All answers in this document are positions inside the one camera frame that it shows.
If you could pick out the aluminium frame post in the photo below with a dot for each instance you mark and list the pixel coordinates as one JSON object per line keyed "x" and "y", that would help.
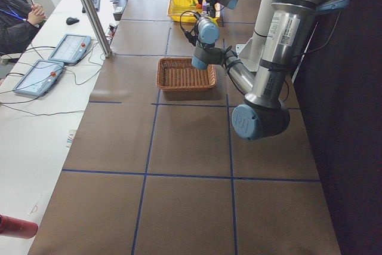
{"x": 97, "y": 27}

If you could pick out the purple foam block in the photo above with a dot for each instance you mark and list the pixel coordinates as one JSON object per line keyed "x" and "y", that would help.
{"x": 204, "y": 5}

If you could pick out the lower teach pendant tablet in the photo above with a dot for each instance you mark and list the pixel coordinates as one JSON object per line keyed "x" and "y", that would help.
{"x": 39, "y": 78}

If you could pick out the black computer mouse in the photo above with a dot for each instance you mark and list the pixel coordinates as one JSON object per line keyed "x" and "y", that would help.
{"x": 71, "y": 20}

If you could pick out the teach pendant tablet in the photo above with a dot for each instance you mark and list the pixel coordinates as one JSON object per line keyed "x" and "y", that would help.
{"x": 39, "y": 78}
{"x": 71, "y": 48}

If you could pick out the toy orange carrot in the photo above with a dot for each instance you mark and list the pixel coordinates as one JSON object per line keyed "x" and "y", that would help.
{"x": 195, "y": 3}

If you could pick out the red cylinder bottle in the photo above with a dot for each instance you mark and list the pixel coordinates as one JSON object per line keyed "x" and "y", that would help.
{"x": 17, "y": 228}

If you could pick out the brown wicker basket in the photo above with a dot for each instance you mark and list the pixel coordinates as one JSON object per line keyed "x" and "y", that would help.
{"x": 178, "y": 74}

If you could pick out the upper teach pendant tablet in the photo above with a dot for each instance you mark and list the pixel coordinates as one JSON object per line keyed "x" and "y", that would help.
{"x": 71, "y": 48}

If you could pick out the seated person in black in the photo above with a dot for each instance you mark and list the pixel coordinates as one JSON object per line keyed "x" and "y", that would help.
{"x": 20, "y": 23}

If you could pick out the yellow woven plastic basket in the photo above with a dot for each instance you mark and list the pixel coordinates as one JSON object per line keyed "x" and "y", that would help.
{"x": 181, "y": 11}

